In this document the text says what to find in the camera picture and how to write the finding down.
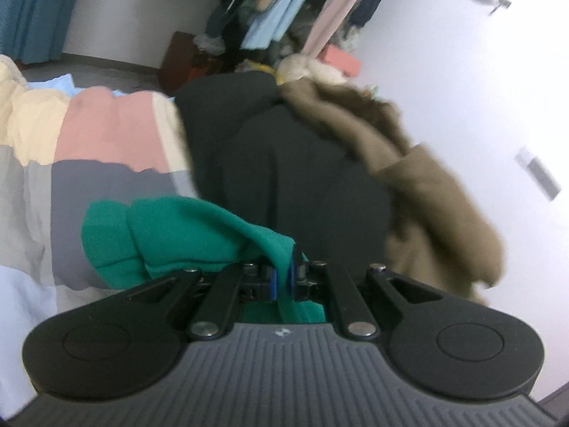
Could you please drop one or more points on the dark brown box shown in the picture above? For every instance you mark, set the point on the dark brown box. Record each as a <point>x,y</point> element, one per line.
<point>178,62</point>

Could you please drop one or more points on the blue curtain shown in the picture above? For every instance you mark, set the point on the blue curtain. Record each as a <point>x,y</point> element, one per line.
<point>35,9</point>

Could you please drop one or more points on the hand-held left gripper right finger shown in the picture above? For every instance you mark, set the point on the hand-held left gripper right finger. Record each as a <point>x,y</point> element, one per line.
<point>294,275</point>

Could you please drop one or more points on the patchwork bed cover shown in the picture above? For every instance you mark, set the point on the patchwork bed cover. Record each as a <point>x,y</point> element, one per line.
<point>111,124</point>

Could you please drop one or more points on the pink box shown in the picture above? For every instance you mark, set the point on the pink box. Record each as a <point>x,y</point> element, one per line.
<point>340,60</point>

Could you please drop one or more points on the row of hanging clothes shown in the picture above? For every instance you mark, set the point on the row of hanging clothes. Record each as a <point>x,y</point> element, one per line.
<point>284,9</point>

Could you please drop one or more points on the black garment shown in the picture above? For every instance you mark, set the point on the black garment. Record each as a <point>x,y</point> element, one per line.
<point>289,164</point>

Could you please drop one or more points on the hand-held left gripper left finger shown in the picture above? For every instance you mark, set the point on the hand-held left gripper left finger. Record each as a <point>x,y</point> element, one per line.
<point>273,284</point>

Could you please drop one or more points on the green sweatshirt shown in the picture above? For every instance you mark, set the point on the green sweatshirt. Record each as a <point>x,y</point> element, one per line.
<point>178,231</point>

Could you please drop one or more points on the white and grey switch panel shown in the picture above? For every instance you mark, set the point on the white and grey switch panel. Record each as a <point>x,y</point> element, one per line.
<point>540,173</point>

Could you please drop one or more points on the metal wall hook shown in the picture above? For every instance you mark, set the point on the metal wall hook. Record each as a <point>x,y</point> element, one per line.
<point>501,3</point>

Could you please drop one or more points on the cream fluffy garment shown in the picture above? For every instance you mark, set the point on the cream fluffy garment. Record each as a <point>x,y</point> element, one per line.
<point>302,69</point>

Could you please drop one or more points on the brown garment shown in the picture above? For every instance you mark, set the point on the brown garment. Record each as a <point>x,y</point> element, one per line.
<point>435,213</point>

